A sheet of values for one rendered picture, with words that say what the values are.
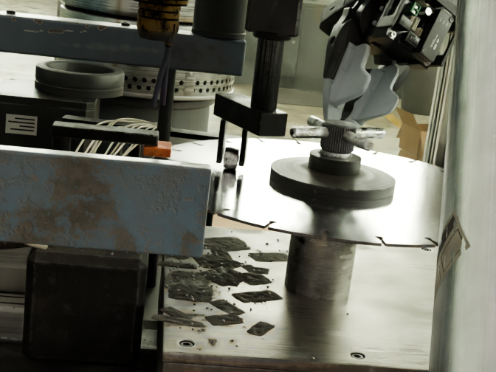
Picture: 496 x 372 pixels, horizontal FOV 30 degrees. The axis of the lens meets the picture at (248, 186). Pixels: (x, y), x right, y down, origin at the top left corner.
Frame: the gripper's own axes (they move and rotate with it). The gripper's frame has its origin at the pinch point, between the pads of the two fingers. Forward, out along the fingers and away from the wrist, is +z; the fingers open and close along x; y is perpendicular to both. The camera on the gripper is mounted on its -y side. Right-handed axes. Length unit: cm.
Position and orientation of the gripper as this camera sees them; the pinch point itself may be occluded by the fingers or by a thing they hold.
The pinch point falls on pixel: (332, 127)
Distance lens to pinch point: 89.5
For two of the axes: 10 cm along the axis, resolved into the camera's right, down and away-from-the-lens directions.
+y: 4.7, 0.8, -8.8
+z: -4.5, 8.8, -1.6
